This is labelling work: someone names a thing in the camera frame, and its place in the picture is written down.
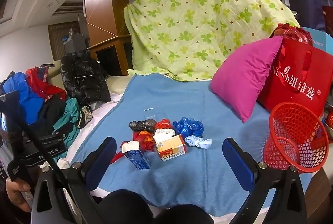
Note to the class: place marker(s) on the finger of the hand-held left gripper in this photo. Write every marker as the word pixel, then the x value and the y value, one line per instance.
pixel 56 135

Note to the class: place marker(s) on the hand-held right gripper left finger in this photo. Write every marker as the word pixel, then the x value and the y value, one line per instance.
pixel 102 159

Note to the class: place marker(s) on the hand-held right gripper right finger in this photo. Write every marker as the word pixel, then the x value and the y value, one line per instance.
pixel 239 161

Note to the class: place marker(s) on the blue and white carton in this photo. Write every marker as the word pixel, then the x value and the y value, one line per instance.
pixel 136 159

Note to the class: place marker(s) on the red mesh plastic basket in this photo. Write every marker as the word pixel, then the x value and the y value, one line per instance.
pixel 275 153

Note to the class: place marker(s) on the large red plastic bag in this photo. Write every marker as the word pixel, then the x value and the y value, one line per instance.
pixel 146 148

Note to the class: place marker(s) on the pale blue knotted wad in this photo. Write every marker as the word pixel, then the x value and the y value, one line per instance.
pixel 195 141

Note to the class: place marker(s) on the orange plastic wrapper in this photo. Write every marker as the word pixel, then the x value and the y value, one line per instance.
pixel 145 136

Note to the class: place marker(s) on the black plastic bag wad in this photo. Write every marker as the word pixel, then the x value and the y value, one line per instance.
pixel 143 125

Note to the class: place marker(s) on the blue plastic bag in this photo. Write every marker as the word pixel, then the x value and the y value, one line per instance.
pixel 187 127

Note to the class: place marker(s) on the white tissue wad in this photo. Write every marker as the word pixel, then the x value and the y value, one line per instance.
pixel 164 134

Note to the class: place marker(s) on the orange and white carton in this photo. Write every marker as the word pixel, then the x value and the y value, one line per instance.
pixel 170 148

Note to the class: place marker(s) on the clear plastic tray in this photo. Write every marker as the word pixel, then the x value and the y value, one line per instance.
pixel 156 115

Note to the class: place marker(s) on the small red plastic bag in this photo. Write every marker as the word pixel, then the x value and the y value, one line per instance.
pixel 164 124

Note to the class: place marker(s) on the person's left hand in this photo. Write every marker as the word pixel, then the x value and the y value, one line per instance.
pixel 14 194

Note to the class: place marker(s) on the black garment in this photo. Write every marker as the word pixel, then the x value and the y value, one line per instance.
pixel 50 112

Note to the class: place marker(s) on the teal garment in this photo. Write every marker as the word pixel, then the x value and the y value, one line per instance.
pixel 71 112

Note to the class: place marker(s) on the patterned cloth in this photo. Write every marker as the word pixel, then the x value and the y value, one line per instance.
pixel 85 116

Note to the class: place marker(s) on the blue jacket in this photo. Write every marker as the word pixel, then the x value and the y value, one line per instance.
pixel 23 99

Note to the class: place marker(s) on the white bed sheet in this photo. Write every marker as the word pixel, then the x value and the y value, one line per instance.
pixel 104 112

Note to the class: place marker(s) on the red garment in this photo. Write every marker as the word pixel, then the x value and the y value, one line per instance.
pixel 46 86

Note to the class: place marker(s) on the light blue blanket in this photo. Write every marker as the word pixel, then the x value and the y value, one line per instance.
pixel 182 177

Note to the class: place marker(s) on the black puffer jacket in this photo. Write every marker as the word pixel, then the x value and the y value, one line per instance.
pixel 83 78

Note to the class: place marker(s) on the black clothes hanger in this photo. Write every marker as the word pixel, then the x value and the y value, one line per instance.
pixel 48 65

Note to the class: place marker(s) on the magenta pillow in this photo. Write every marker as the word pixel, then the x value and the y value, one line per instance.
pixel 242 78

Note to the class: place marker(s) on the brown wooden stool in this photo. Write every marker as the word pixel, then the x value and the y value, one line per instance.
pixel 320 187

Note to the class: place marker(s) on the brown bamboo curtain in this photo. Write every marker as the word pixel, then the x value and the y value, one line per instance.
pixel 58 39

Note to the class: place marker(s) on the shiny red foil bag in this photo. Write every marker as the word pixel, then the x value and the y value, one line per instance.
pixel 330 120

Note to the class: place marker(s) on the red shopping bag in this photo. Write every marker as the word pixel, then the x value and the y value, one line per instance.
pixel 301 65

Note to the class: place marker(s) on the crinkled dark red plastic bag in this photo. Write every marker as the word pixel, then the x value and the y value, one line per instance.
pixel 294 32

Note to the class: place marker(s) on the light blue cardboard box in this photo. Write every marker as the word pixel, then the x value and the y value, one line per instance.
pixel 320 39

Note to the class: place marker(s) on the green clover print quilt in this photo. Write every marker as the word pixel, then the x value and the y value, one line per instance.
pixel 195 18

